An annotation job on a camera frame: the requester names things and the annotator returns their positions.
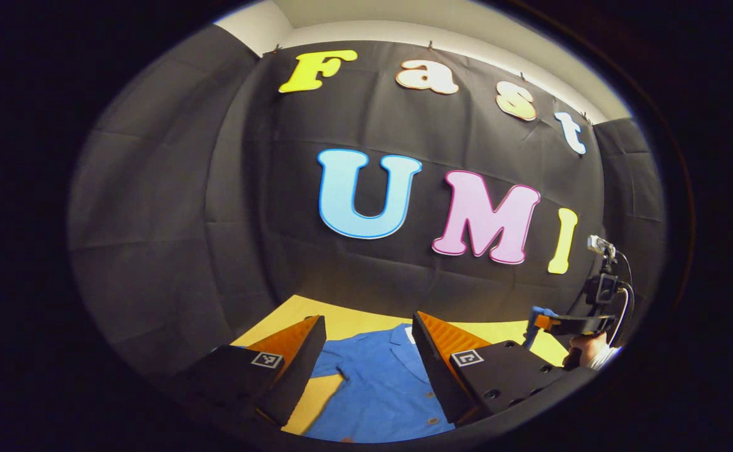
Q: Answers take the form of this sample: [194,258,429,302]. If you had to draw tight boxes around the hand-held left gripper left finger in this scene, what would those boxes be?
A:
[172,315,328,428]

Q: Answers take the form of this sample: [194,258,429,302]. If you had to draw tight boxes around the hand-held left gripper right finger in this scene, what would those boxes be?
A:
[412,311,598,426]

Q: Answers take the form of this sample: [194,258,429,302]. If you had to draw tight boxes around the blue shirt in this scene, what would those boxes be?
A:
[304,306,559,444]

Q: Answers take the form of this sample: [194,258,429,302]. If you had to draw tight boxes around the right hand-held gripper cable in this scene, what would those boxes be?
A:
[611,250,636,347]

